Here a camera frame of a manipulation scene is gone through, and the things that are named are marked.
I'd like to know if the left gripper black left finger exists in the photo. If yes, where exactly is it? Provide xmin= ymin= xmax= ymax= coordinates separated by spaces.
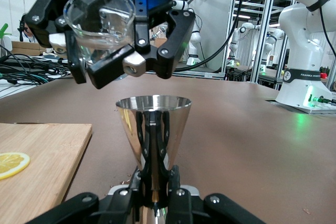
xmin=26 ymin=166 xmax=144 ymax=224

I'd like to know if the steel double cone jigger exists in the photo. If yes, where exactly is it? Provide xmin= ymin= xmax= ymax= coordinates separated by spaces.
xmin=115 ymin=94 xmax=193 ymax=224

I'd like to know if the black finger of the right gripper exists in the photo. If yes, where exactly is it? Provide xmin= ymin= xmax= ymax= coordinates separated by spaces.
xmin=26 ymin=0 xmax=88 ymax=84

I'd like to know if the brown table cover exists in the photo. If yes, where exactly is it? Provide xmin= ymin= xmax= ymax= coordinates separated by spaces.
xmin=0 ymin=73 xmax=336 ymax=224

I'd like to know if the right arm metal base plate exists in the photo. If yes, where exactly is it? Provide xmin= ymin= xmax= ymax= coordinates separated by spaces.
xmin=265 ymin=94 xmax=336 ymax=116

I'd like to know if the aluminium frame cage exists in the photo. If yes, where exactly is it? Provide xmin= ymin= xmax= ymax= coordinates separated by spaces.
xmin=220 ymin=0 xmax=279 ymax=83

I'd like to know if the wooden cutting board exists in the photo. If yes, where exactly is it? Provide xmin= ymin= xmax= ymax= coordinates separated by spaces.
xmin=0 ymin=123 xmax=93 ymax=224

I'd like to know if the black cable tangle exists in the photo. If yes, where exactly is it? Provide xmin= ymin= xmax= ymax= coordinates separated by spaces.
xmin=0 ymin=44 xmax=73 ymax=89

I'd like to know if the lemon slice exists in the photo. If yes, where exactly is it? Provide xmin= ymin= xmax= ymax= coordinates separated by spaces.
xmin=0 ymin=152 xmax=31 ymax=180

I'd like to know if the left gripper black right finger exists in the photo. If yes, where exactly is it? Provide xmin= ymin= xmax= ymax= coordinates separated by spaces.
xmin=167 ymin=165 xmax=267 ymax=224

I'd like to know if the small clear glass cup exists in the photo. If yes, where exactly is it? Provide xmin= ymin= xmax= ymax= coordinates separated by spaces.
xmin=62 ymin=0 xmax=137 ymax=67

